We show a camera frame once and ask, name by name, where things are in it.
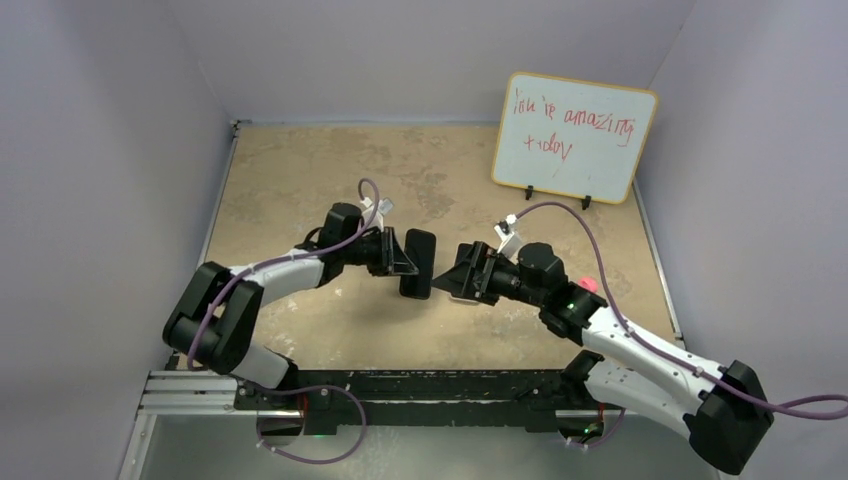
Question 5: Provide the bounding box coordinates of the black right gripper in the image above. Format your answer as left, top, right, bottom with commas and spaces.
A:
432, 242, 546, 308

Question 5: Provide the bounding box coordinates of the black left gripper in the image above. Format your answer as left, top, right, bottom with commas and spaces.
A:
341, 227, 416, 277

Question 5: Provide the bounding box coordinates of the white silicone phone case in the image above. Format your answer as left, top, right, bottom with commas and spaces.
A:
449, 295, 479, 306

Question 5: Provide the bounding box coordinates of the black phone case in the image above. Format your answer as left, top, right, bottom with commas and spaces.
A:
398, 228, 438, 301

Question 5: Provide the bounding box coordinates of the black phone silver edge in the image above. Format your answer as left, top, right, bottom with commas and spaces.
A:
400, 231, 436, 298

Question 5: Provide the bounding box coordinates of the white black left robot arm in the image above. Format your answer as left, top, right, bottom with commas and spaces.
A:
162, 203, 436, 409

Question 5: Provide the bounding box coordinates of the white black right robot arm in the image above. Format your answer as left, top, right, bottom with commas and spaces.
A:
432, 242, 774, 475

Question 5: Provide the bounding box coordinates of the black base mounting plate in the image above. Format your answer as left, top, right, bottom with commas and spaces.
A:
235, 365, 620, 437

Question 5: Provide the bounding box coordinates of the pink cap bottle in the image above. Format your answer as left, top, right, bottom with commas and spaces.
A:
578, 277, 599, 293

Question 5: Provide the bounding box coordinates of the yellow framed whiteboard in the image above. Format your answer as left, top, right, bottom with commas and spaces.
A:
491, 72, 659, 205

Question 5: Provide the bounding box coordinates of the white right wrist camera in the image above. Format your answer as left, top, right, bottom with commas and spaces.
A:
494, 214, 524, 259

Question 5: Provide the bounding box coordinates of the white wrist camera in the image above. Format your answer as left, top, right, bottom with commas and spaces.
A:
494, 214, 524, 259
360, 197, 394, 231

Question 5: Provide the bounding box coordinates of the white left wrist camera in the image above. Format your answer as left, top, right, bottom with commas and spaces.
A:
360, 197, 394, 231

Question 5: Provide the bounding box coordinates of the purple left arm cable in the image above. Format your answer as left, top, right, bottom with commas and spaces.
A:
186, 178, 382, 465

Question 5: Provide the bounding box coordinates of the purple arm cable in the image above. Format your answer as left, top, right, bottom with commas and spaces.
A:
186, 178, 382, 465
496, 201, 848, 452

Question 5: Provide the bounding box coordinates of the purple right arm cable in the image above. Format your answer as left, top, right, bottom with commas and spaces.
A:
496, 201, 848, 452

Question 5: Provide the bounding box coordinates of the aluminium frame rail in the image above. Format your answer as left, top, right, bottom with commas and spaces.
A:
140, 369, 597, 414

